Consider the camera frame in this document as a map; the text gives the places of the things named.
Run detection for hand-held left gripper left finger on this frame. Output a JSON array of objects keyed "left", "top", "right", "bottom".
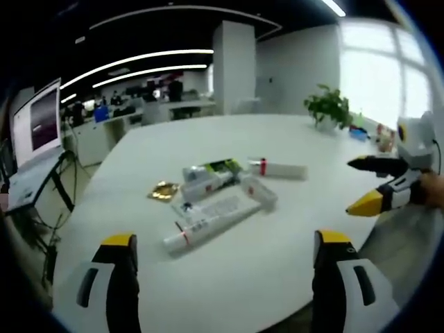
[{"left": 52, "top": 232, "right": 142, "bottom": 333}]

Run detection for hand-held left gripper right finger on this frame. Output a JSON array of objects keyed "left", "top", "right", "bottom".
[{"left": 311, "top": 228, "right": 400, "bottom": 333}]

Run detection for gold skincare sachet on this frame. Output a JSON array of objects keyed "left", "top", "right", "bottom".
[{"left": 146, "top": 180, "right": 182, "bottom": 202}]

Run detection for white skincare tube red band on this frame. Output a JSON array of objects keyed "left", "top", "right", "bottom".
[{"left": 162, "top": 200, "right": 264, "bottom": 258}]

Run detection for white skincare packet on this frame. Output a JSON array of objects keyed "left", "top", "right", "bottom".
[{"left": 171, "top": 194, "right": 248, "bottom": 225}]

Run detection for small grey skincare box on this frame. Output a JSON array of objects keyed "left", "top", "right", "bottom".
[{"left": 182, "top": 165, "right": 210, "bottom": 183}]

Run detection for green skincare box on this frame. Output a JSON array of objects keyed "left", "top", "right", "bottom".
[{"left": 203, "top": 157, "right": 244, "bottom": 178}]

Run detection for person's right hand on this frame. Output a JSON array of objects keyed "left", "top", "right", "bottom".
[{"left": 418, "top": 171, "right": 444, "bottom": 210}]

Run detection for blue and red toy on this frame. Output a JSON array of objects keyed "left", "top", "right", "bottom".
[{"left": 348, "top": 123, "right": 371, "bottom": 142}]

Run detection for green potted plant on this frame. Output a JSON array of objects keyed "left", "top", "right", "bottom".
[{"left": 303, "top": 83, "right": 354, "bottom": 135}]

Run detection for bright window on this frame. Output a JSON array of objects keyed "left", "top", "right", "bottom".
[{"left": 339, "top": 19, "right": 433, "bottom": 131}]

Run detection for open laptop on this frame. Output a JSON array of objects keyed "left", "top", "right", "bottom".
[{"left": 6, "top": 77, "right": 66, "bottom": 211}]

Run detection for blue bin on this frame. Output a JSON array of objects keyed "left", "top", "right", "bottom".
[{"left": 93, "top": 105, "right": 110, "bottom": 123}]

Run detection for white office desk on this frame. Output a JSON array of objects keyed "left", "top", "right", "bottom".
[{"left": 142, "top": 99, "right": 219, "bottom": 123}]

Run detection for long ceiling light strip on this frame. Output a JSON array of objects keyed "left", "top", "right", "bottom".
[
  {"left": 58, "top": 49, "right": 215, "bottom": 90},
  {"left": 91, "top": 63, "right": 209, "bottom": 89}
]

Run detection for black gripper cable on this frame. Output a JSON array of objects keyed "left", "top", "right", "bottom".
[{"left": 431, "top": 137, "right": 442, "bottom": 171}]

